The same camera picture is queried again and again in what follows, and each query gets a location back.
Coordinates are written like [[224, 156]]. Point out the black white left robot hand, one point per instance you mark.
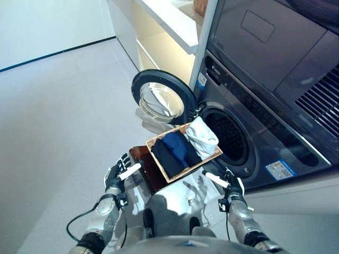
[[114, 177]]

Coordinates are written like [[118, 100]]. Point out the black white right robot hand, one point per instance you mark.
[[234, 185]]

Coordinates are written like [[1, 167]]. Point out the light grey garment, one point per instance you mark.
[[202, 137]]

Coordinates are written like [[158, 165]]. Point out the dark blue garment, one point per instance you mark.
[[176, 148]]

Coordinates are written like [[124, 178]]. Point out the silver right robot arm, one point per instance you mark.
[[241, 217]]

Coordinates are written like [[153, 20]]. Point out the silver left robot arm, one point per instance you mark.
[[103, 214]]

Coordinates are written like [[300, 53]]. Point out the grey front-loading washing machine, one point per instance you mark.
[[278, 127]]

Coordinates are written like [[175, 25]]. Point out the glossy brown wooden stool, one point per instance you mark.
[[144, 166]]

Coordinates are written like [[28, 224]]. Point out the rectangular wicker laundry basket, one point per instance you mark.
[[209, 156]]

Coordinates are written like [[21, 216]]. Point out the large blue white appliance label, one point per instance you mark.
[[279, 168]]

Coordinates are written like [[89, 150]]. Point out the grey robot torso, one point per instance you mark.
[[196, 246]]

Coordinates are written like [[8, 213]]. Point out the round glass washer door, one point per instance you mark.
[[137, 84]]

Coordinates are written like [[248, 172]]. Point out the small blue washer sticker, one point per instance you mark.
[[201, 80]]

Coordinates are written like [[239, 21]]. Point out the grey stacked dryer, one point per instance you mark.
[[265, 66]]

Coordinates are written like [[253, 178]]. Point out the white vertical panel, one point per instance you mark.
[[202, 47]]

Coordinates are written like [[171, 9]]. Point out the white counter cabinet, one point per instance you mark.
[[169, 23]]

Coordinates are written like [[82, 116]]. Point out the brown woven box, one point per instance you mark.
[[200, 5]]

